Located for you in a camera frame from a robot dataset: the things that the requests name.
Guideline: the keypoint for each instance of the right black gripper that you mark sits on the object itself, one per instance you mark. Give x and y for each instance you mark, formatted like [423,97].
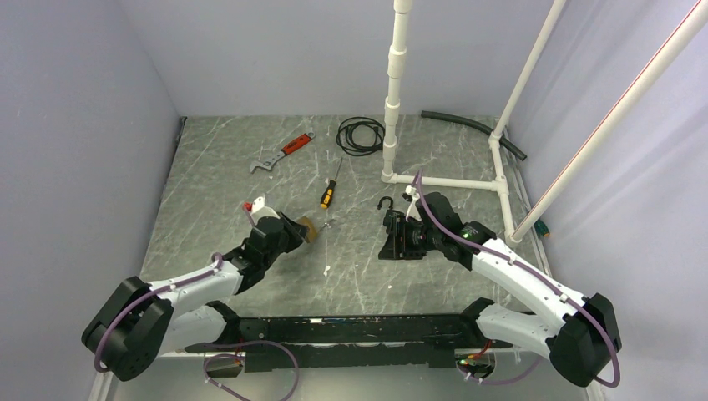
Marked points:
[396,246]

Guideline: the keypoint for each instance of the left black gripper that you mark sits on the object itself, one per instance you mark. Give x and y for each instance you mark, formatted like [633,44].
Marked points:
[295,230]

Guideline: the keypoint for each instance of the black padlock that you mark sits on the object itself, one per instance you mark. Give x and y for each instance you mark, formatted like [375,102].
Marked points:
[386,203]

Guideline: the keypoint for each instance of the brass padlock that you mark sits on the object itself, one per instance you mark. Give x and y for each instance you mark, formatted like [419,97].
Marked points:
[311,232]

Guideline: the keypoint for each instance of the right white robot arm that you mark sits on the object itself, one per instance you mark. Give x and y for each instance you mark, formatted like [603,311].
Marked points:
[578,335]

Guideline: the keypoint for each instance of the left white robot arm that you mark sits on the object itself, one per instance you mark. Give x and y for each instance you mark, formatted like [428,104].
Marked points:
[143,320]

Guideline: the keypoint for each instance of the yellow black screwdriver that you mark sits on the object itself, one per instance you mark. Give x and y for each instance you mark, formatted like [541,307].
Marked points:
[328,194]

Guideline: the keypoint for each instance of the green orange screwdriver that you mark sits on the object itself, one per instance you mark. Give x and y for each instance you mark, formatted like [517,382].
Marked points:
[541,228]

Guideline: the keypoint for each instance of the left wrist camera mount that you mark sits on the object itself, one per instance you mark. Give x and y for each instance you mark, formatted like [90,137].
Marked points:
[257,209]

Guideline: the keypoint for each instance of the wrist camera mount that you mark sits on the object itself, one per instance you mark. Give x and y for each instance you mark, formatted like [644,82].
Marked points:
[412,197]
[257,209]

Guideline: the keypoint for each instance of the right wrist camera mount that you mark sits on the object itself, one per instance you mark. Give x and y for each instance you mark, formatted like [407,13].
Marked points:
[412,197]

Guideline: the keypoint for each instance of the red handled adjustable wrench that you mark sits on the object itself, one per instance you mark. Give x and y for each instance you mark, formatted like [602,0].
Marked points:
[292,146]

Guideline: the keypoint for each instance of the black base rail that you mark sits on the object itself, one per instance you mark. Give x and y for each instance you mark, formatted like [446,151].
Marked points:
[433,340]

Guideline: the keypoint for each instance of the white PVC pipe frame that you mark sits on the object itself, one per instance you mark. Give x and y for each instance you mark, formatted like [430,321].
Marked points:
[505,43]

